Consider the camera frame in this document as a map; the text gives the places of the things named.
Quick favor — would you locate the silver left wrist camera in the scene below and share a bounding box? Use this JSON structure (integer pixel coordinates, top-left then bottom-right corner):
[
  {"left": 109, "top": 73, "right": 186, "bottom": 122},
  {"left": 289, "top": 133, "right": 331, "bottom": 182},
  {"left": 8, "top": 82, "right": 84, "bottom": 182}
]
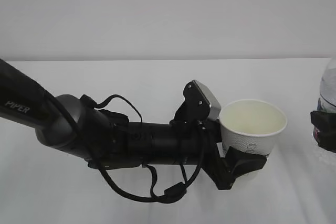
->
[{"left": 170, "top": 79, "right": 222, "bottom": 125}]

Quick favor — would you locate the white paper cup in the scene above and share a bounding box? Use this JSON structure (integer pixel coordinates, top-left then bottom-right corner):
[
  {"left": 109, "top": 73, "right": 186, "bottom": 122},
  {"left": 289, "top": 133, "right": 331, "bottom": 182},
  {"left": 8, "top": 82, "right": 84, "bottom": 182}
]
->
[{"left": 219, "top": 99, "right": 288, "bottom": 158}]

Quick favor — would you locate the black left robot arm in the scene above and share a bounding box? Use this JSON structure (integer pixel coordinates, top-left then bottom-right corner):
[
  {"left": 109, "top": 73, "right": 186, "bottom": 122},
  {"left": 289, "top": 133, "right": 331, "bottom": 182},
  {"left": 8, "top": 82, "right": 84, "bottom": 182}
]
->
[{"left": 1, "top": 61, "right": 267, "bottom": 190}]

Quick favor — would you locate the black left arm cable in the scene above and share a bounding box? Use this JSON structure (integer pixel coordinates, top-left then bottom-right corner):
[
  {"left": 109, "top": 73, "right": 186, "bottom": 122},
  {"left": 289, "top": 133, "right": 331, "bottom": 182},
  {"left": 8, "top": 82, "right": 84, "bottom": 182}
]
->
[{"left": 39, "top": 82, "right": 208, "bottom": 204}]

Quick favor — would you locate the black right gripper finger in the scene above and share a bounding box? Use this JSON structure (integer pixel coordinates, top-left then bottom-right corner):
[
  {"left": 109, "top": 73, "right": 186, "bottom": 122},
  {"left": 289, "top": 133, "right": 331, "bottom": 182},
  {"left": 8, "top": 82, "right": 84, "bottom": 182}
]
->
[{"left": 310, "top": 111, "right": 335, "bottom": 153}]

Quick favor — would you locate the clear water bottle red label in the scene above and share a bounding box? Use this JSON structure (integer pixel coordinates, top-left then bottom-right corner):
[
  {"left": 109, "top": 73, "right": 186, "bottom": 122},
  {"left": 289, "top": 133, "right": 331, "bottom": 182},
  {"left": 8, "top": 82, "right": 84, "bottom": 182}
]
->
[{"left": 313, "top": 56, "right": 336, "bottom": 146}]

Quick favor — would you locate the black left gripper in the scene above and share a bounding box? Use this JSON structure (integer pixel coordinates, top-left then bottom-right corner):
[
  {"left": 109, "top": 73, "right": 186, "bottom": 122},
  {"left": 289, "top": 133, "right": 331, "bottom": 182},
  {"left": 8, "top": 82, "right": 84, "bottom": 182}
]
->
[{"left": 181, "top": 120, "right": 267, "bottom": 190}]

